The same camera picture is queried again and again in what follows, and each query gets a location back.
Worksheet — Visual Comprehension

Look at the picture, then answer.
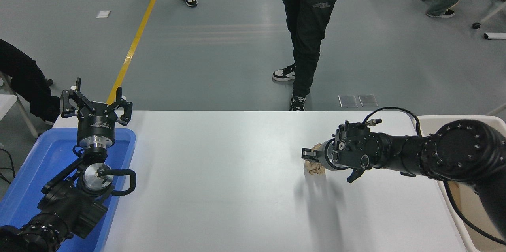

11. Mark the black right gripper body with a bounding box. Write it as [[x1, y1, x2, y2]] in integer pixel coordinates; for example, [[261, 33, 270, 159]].
[[319, 139, 349, 172]]

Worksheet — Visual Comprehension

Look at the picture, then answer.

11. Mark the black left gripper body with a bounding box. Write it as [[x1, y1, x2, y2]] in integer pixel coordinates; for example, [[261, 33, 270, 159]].
[[77, 103, 118, 139]]

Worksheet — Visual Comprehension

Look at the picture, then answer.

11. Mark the large pale bin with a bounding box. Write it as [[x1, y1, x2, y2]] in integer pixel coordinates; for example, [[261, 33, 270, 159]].
[[412, 115, 506, 252]]

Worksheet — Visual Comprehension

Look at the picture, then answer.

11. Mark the thin black cable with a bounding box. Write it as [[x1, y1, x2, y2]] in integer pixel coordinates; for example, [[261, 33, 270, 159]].
[[0, 147, 16, 184]]

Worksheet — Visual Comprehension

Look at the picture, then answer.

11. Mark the blue plastic tray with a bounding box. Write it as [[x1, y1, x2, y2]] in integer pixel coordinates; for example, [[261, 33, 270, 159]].
[[0, 128, 137, 252]]

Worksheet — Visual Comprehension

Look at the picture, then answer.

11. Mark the tan paper ball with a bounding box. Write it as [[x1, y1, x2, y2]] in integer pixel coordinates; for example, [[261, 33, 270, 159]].
[[304, 144, 327, 176]]

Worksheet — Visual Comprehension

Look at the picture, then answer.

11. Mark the seated person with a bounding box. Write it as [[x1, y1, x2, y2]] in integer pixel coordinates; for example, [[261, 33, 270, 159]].
[[0, 39, 62, 124]]

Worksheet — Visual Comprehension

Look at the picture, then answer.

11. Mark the standing person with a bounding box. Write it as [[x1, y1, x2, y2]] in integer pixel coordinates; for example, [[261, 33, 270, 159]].
[[272, 0, 347, 111]]

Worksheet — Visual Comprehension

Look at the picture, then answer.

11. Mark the grey metal chair frame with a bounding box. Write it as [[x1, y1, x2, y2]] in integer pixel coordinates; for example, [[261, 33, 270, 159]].
[[0, 71, 39, 139]]

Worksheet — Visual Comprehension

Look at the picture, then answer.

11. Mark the metal floor plate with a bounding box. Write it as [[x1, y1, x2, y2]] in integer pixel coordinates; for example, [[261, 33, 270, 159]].
[[339, 95, 358, 109], [358, 94, 378, 108]]

